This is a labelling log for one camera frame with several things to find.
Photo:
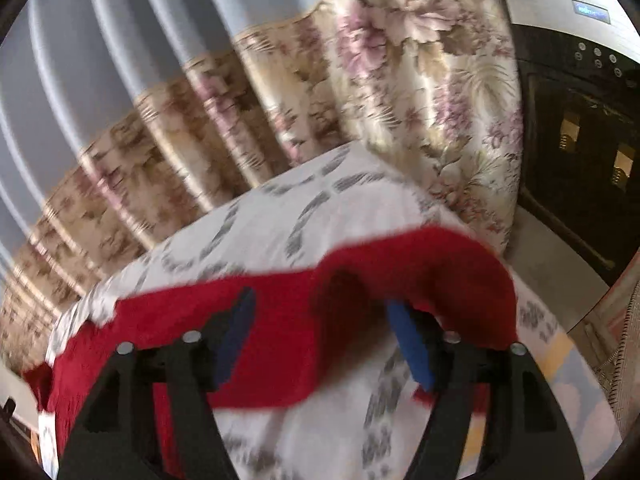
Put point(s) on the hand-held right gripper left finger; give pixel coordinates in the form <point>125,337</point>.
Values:
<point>235,336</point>

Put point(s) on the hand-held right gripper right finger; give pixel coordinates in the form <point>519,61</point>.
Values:
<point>410,345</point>

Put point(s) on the red knitted cloth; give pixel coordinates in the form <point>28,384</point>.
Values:
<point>300,320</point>

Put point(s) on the white patterned bed sheet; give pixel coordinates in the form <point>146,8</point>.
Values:
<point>300,220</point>

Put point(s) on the white and black water dispenser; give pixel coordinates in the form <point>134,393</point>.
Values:
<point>575,135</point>

